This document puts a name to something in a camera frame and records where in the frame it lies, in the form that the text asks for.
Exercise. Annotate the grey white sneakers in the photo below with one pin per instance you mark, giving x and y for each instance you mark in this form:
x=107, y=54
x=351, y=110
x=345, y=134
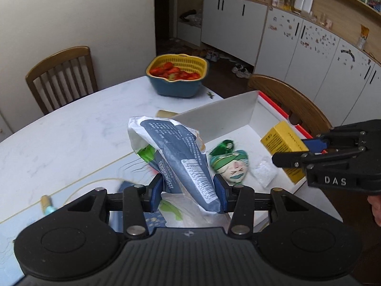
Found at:
x=241, y=71

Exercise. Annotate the wooden wall shelf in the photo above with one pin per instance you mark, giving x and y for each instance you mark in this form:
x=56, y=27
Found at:
x=336, y=9

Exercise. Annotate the white cabinet with stickers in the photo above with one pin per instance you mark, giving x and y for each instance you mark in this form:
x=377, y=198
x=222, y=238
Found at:
x=321, y=59

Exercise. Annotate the yellow standing packet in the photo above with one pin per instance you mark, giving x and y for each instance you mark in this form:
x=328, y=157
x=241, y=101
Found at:
x=363, y=37

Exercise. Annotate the yellow carton box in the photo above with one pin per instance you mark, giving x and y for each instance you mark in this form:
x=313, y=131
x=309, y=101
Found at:
x=282, y=137

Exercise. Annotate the white rectangular containers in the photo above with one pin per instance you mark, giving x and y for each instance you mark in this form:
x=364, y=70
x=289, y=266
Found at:
x=304, y=1

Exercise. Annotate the wooden slat chair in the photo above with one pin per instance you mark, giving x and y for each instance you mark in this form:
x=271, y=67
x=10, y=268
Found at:
x=59, y=58

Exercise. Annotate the beige plastic cup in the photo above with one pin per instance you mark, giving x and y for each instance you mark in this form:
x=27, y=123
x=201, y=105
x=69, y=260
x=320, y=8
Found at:
x=165, y=113

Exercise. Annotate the low white open shelf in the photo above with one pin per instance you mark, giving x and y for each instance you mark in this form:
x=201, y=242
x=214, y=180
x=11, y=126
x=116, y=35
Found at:
x=189, y=32

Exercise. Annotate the yellow colander basket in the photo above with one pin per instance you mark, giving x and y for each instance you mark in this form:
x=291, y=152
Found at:
x=195, y=64

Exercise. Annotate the pile of strawberries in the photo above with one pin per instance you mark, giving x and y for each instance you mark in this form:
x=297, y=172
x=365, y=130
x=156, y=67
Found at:
x=169, y=70

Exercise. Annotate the green white plastic bag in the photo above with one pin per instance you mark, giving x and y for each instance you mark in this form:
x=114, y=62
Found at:
x=145, y=154

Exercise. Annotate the wooden curved back chair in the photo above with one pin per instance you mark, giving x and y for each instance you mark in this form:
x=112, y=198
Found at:
x=291, y=95

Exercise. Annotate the person's right hand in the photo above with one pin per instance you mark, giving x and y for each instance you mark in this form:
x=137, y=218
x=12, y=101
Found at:
x=375, y=211

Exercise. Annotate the blue white snack packet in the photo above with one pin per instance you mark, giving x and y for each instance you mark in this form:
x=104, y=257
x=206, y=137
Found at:
x=178, y=155

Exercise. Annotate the green tinsel ornament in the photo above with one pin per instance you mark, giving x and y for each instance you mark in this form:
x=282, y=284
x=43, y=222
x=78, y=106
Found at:
x=224, y=146

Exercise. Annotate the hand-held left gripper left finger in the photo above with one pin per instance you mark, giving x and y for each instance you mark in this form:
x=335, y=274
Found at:
x=154, y=195

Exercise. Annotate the strawberry leaf stem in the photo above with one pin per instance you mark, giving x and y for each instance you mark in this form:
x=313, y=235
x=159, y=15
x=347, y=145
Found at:
x=211, y=95

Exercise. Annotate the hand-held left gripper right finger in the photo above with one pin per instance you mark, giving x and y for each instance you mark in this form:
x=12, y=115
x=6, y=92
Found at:
x=221, y=195

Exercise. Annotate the tan slippers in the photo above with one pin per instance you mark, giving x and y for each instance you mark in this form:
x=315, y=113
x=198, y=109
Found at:
x=198, y=53

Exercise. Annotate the small clear plastic bag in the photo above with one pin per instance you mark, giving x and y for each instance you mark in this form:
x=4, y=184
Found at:
x=265, y=172

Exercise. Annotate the plush face pin badge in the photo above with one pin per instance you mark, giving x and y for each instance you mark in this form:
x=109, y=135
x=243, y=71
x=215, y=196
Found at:
x=235, y=166

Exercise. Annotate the white cardboard box red edge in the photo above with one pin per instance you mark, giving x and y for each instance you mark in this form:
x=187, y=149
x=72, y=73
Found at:
x=262, y=131

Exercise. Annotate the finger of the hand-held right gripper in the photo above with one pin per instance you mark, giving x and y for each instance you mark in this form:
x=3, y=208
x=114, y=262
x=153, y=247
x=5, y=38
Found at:
x=291, y=159
x=315, y=144

